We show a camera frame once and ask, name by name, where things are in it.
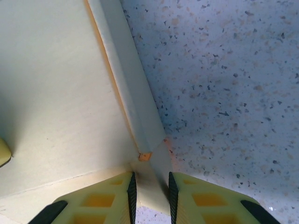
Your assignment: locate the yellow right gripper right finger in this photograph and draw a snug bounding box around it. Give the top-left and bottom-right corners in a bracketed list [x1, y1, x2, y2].
[168, 172, 278, 224]

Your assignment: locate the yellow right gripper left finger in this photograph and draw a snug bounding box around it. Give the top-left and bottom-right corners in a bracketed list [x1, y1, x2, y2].
[28, 171, 136, 224]

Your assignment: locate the yellow paper box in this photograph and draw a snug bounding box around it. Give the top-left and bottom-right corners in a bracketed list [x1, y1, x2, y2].
[0, 0, 173, 224]

